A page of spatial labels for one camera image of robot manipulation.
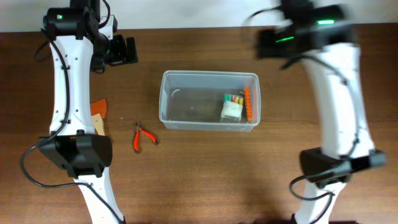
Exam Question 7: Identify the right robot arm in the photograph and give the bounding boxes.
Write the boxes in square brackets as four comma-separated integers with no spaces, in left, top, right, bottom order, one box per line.
[256,0,386,223]

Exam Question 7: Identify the red handled cutting pliers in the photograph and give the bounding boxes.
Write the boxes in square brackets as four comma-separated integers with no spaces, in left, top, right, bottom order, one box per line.
[133,123,159,154]

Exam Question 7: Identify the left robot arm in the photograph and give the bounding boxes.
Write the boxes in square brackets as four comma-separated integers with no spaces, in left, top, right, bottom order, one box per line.
[38,1,138,223]

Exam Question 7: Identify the pack of coloured markers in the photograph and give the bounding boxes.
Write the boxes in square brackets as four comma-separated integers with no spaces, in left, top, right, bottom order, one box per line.
[220,94,244,123]

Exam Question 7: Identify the orange bit holder strip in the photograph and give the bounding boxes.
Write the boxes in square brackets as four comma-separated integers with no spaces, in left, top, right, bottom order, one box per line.
[244,87,252,121]

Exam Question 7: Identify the clear plastic container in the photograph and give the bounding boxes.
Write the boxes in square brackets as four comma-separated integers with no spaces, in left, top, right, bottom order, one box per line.
[159,70,261,132]

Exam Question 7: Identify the orange scraper wooden handle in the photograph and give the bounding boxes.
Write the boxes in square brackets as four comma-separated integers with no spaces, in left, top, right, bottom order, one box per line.
[90,99,108,136]

